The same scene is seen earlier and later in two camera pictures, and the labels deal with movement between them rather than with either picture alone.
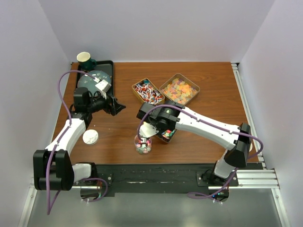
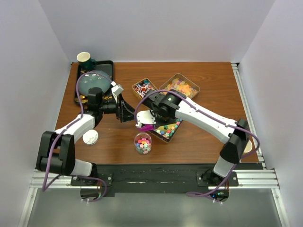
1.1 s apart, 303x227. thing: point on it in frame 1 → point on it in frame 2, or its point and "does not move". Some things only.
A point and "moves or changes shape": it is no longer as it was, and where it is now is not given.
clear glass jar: (143, 144) does not move
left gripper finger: (118, 107) → (127, 115)
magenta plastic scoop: (141, 143) moves or changes shape
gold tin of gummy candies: (179, 89) does not move
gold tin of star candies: (167, 135) does not move
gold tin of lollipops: (147, 92) does not move
